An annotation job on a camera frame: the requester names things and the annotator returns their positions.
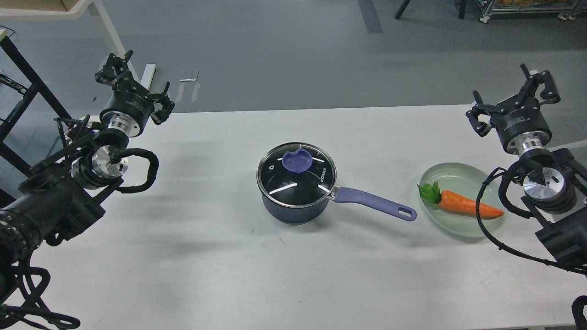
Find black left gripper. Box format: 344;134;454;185
95;50;175;138

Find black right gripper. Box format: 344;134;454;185
466;63;560;154

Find glass pot lid purple knob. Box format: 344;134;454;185
256;142;337;209

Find dark blue saucepan purple handle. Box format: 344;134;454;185
258;143;417;225

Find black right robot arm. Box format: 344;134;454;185
466;64;587;275

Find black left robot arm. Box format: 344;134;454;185
0;50;175;330

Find pale green oval plate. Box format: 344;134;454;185
417;162;487;239

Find black metal rack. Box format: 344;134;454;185
0;27;72;177

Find metal wheeled cart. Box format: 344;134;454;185
478;0;586;24

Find black stand legs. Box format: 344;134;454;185
393;0;475;20

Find orange toy carrot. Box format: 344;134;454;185
417;181;504;219

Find white desk frame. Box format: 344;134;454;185
1;0;145;117

